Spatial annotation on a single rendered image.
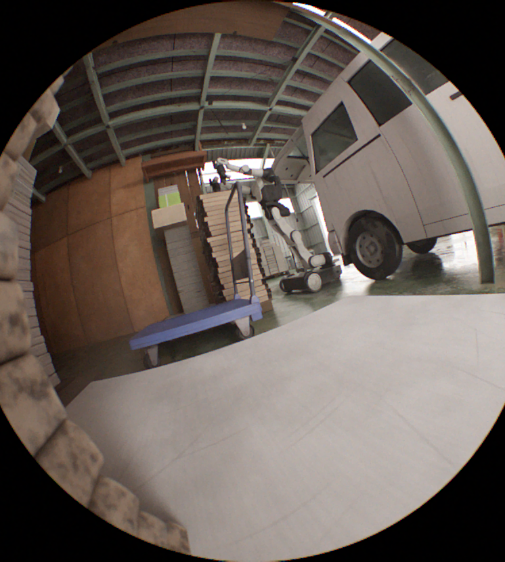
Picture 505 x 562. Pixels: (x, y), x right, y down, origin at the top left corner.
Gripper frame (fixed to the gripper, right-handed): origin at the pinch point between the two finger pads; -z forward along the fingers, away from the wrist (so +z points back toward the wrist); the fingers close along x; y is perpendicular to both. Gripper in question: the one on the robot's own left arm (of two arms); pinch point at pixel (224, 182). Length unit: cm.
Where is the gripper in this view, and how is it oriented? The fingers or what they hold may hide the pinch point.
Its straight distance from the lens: 185.3
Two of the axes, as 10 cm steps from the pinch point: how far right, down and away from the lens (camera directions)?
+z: -2.7, -9.6, -0.3
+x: 3.0, -0.5, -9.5
